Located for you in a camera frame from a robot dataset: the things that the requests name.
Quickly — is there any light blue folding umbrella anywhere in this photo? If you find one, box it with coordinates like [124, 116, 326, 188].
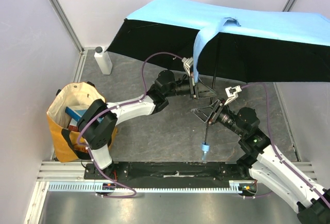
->
[108, 0, 329, 152]

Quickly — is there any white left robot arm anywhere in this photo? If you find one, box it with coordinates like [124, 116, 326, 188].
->
[77, 70, 217, 169]

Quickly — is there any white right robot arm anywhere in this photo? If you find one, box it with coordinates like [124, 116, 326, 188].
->
[191, 99, 329, 223]

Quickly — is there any white plastic bottle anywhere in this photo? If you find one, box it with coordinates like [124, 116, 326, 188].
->
[94, 46, 112, 75]

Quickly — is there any yellow canvas tote bag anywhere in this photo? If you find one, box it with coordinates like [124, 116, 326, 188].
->
[46, 82, 106, 163]

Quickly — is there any blue book in bag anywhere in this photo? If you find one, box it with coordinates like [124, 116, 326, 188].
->
[65, 105, 89, 122]

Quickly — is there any red box in bag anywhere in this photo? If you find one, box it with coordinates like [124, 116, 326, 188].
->
[68, 119, 79, 132]

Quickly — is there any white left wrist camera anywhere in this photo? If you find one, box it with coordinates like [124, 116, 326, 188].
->
[181, 57, 194, 76]

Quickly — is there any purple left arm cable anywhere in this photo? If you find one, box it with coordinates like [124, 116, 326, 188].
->
[77, 52, 184, 198]

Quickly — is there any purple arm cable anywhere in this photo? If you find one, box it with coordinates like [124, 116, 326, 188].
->
[241, 83, 330, 208]
[77, 52, 184, 198]

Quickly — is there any slotted cable duct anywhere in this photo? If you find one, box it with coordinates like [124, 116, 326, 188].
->
[47, 180, 248, 193]

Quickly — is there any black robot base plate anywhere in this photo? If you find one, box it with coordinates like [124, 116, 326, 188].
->
[84, 161, 256, 183]

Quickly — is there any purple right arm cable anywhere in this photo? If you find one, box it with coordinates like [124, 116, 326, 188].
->
[241, 83, 330, 208]

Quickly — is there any left aluminium corner post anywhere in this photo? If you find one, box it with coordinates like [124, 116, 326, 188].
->
[49, 0, 84, 53]

